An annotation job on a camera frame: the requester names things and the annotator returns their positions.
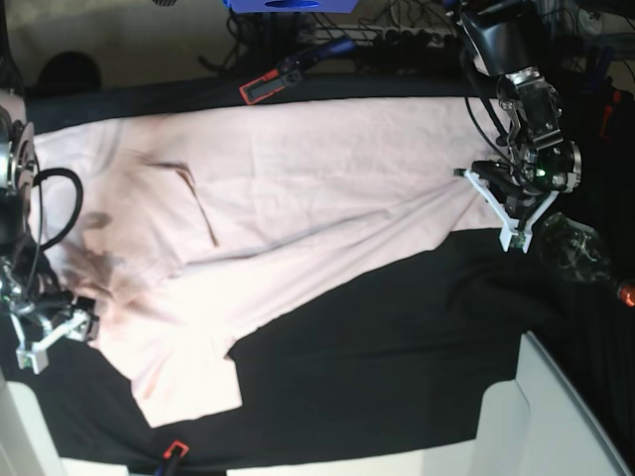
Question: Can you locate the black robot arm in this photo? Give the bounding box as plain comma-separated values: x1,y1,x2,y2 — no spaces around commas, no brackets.
1,89,98,342

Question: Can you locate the clear glass bottle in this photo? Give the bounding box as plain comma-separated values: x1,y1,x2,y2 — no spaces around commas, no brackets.
538,212,634,308

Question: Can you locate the black round stool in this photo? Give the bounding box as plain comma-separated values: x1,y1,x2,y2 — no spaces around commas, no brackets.
37,52,102,94

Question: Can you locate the pink T-shirt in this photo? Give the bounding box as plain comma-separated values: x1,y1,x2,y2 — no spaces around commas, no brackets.
35,97,500,427

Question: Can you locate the black table cloth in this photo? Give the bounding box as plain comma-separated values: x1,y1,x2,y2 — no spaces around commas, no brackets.
0,73,635,473

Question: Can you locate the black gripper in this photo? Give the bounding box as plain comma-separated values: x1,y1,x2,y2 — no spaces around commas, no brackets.
470,161,551,221
19,292,99,342

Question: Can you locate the blue plastic mount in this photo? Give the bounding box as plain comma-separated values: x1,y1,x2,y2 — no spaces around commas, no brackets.
223,0,358,14

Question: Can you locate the red and black clamp tool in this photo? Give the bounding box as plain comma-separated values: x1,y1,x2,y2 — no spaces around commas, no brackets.
585,47,622,142

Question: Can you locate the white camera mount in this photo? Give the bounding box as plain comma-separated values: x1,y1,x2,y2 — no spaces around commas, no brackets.
9,311,80,375
452,169,560,254

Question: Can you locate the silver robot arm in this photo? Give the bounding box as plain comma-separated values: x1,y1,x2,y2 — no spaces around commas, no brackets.
453,1,582,222

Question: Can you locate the red and blue clamp tool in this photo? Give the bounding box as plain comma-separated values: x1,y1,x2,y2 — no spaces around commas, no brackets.
239,36,355,105

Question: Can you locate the red clamp at table front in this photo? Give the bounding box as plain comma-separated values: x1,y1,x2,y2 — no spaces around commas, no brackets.
154,439,190,476

